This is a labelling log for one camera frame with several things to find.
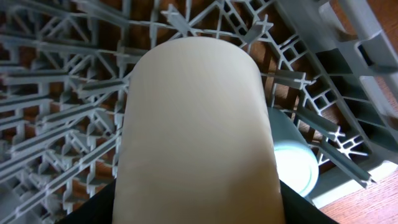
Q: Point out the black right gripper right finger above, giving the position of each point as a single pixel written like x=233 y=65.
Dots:
x=297 y=210

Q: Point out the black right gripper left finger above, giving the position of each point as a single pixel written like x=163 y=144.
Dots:
x=97 y=210

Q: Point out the light blue cup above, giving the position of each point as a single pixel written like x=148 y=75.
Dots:
x=297 y=165

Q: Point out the cream white cup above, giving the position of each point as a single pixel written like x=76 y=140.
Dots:
x=196 y=143

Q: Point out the grey dishwasher rack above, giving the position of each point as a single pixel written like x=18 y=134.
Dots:
x=65 y=75

